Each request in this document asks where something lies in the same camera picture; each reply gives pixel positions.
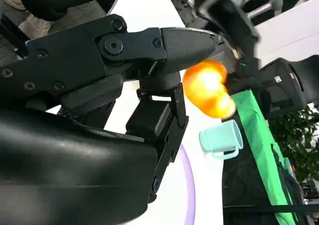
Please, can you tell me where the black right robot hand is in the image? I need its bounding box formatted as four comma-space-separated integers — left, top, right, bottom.
0, 13, 220, 225

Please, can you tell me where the green cloth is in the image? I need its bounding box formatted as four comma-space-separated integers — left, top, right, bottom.
221, 90, 301, 225

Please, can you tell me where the person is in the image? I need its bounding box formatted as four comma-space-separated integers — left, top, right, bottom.
0, 0, 122, 38

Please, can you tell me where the pale green mug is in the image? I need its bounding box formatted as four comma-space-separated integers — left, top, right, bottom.
199, 119, 244, 160

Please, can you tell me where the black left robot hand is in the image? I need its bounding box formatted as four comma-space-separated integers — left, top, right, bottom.
178, 0, 261, 74

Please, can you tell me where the lilac plate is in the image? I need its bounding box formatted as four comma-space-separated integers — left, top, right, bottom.
178, 143, 197, 225

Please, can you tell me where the orange and white toy bread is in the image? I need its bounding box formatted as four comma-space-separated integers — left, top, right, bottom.
182, 58, 236, 119

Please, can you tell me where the green leafy plant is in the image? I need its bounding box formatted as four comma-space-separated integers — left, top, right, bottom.
268, 105, 319, 183

